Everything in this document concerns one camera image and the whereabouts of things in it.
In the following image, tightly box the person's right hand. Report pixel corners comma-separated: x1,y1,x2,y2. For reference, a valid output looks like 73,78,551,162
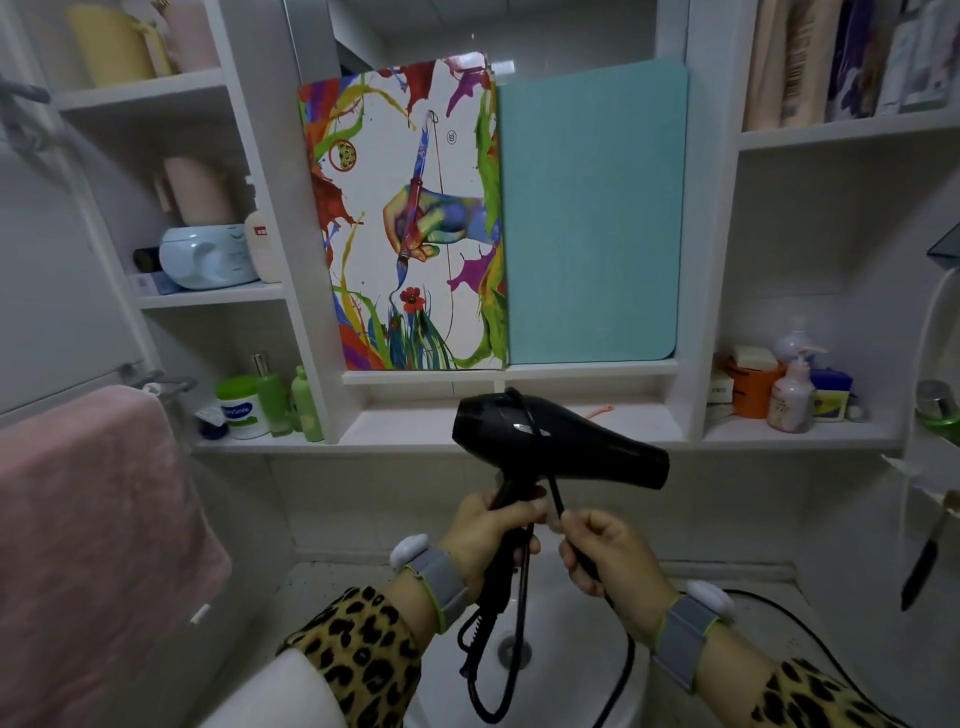
558,510,681,648

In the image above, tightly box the person's left hand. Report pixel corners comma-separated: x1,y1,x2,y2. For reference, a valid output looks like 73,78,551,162
438,487,549,602

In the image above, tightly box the black hair dryer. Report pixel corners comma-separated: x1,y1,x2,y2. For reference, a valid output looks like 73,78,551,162
451,387,671,639

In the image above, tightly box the black power cord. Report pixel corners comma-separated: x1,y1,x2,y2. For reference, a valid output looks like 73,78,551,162
457,476,894,728

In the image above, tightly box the person's right forearm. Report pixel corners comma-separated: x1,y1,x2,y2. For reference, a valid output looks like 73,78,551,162
641,626,912,728

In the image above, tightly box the person's left forearm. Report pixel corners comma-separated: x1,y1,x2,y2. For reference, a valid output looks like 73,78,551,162
277,573,445,728

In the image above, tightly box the white sink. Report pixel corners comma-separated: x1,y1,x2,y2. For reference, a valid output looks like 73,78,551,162
405,566,654,728

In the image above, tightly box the gray wristband with white tracker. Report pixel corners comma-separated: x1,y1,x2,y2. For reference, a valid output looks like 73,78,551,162
651,580,737,696
389,533,475,636

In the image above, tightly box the metal sink drain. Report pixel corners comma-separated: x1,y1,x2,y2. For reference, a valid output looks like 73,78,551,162
495,632,533,672

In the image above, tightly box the orange container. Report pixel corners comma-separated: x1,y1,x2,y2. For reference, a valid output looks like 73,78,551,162
721,352,787,420

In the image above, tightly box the light green bottle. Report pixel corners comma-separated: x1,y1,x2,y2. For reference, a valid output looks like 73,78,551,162
290,365,325,444

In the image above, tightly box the pink white pump bottle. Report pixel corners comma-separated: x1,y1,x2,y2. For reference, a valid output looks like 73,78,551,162
767,348,828,435

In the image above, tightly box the green bottle with dark cap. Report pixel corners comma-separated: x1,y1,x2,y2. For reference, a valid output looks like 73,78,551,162
250,352,295,438

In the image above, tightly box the white jar with green lid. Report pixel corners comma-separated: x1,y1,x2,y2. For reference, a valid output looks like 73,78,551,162
216,375,272,441

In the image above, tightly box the yellow jar with blue lid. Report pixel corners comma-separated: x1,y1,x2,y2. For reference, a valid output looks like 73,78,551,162
810,368,854,423

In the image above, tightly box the white spray bottle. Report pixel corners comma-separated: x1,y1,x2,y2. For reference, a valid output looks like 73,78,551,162
772,315,815,369

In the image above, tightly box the teal board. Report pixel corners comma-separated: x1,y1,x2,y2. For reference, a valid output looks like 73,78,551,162
495,57,692,366

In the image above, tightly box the colourful paint splash board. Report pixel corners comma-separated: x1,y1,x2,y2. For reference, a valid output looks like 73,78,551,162
297,52,510,372

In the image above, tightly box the white shelf cabinet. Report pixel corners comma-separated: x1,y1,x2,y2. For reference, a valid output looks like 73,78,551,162
45,0,960,456

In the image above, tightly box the white lotion bottle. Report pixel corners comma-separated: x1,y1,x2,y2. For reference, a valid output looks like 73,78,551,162
242,176,283,285

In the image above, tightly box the green jar with silver lid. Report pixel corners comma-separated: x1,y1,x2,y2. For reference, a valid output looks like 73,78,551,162
915,379,960,442

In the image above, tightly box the light blue appliance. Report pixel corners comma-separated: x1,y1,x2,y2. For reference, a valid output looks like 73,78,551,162
158,223,261,291

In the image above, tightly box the small blue white box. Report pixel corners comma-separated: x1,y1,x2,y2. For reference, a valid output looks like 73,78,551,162
129,270,185,297

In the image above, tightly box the pink towel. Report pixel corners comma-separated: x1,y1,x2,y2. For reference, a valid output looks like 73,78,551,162
0,384,234,728

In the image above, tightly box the pink mug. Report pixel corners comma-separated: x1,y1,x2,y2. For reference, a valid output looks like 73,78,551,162
153,156,240,228

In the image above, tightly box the beige bottle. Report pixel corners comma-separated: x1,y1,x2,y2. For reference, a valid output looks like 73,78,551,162
742,0,798,133
780,0,845,128

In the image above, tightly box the purple bottle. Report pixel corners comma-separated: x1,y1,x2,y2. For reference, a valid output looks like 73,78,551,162
826,0,890,123

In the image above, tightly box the pink cup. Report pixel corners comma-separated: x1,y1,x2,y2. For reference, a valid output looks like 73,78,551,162
153,0,222,75

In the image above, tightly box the yellow cup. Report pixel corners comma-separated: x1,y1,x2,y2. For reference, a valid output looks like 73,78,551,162
66,3,172,88

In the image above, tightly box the black handled razor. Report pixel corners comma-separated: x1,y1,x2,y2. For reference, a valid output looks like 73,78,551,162
900,490,960,613

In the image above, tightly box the clear acrylic wall shelf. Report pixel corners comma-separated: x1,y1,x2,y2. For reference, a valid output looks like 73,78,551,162
883,262,960,530

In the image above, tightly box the metal towel rail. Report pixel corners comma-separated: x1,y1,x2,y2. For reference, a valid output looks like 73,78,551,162
112,363,201,400

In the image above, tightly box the gray wall hook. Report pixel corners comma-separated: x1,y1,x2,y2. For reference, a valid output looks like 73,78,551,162
0,75,55,155

